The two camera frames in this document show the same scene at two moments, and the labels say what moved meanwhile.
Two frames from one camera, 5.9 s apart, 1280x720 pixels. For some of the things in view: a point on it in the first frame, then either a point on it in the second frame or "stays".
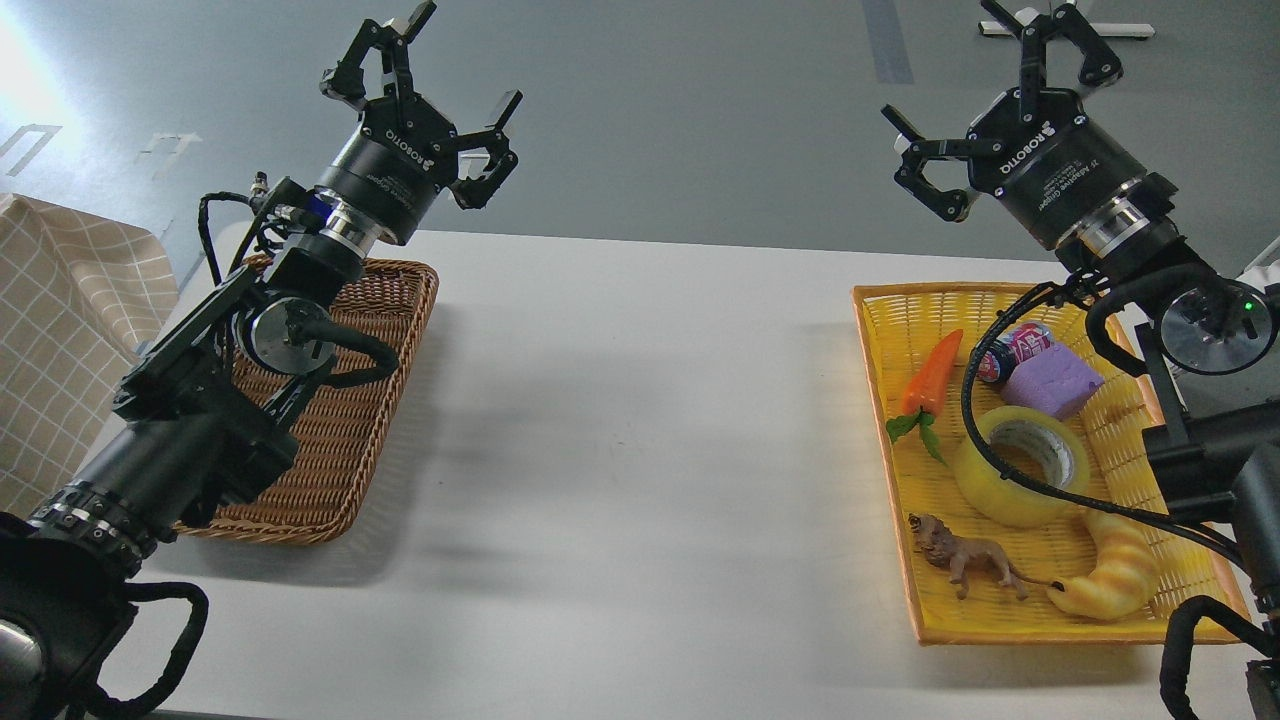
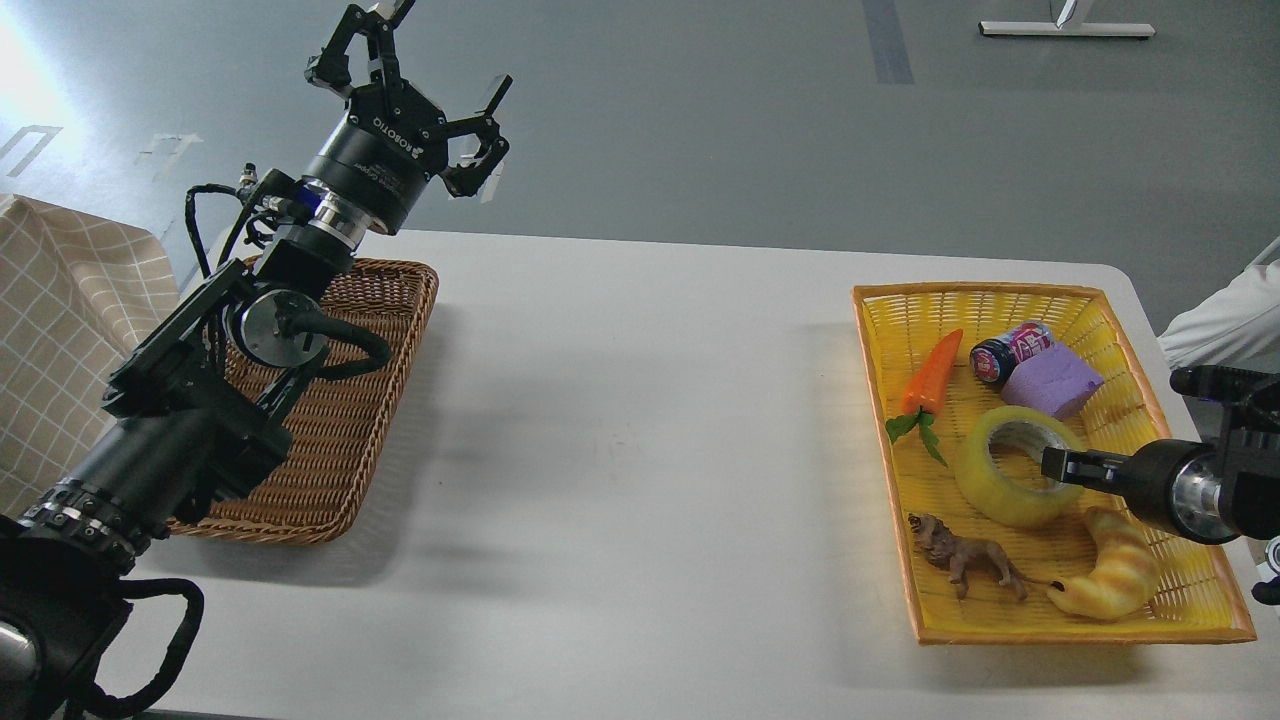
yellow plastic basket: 988,561 stays
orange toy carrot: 923,391 stays
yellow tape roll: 1008,501 stays
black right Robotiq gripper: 1053,173 -> 1175,484
